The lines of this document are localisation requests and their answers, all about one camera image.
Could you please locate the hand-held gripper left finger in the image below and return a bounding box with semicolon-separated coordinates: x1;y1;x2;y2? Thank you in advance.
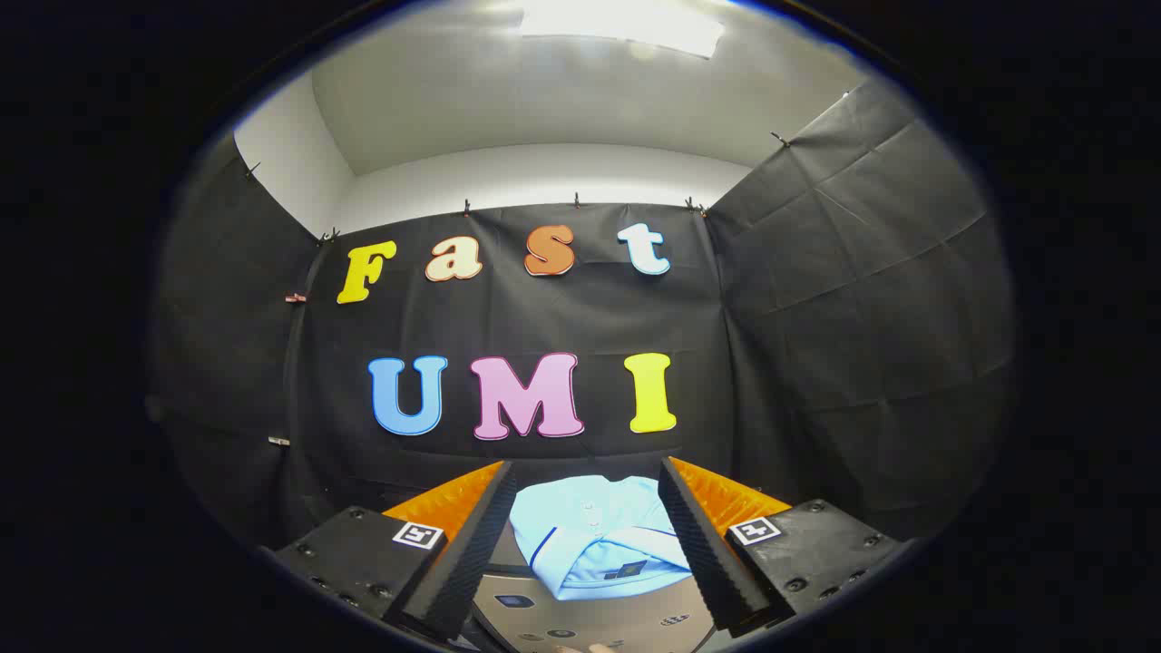
270;459;520;645

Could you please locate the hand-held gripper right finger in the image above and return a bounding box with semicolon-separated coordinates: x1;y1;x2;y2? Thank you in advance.
659;455;910;636

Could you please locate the light blue polo shirt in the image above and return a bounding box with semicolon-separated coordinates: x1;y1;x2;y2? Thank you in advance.
508;474;695;601

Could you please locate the black backdrop cloth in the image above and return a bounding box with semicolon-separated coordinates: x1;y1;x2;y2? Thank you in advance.
150;77;1017;554

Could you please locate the ceiling light panel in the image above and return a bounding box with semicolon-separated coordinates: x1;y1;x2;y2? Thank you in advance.
519;0;727;60

